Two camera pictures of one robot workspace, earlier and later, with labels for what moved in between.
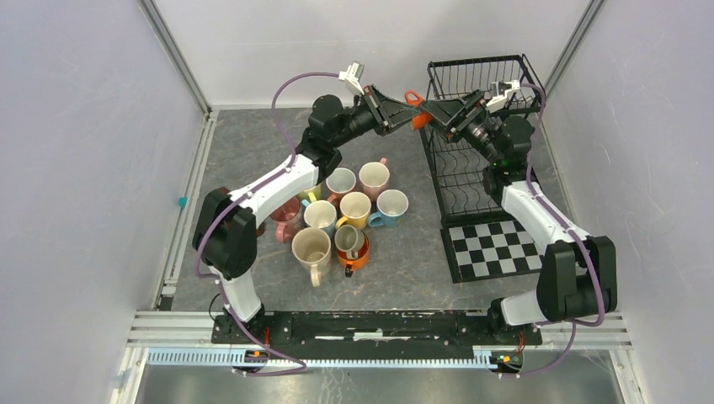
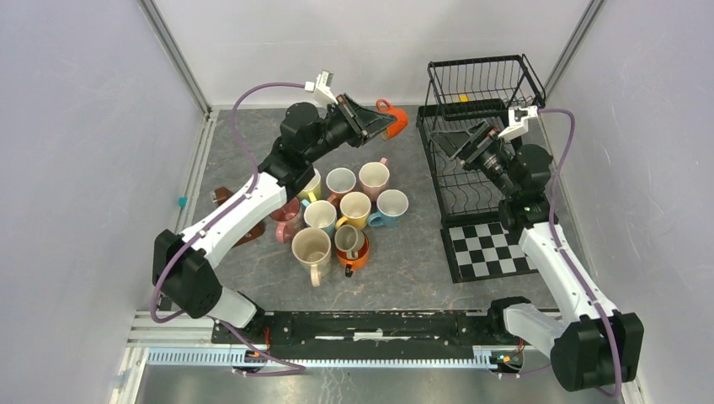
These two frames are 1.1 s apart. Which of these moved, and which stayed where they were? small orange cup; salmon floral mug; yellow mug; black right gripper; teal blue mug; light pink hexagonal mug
Moved: black right gripper; small orange cup
Stayed: salmon floral mug; teal blue mug; yellow mug; light pink hexagonal mug
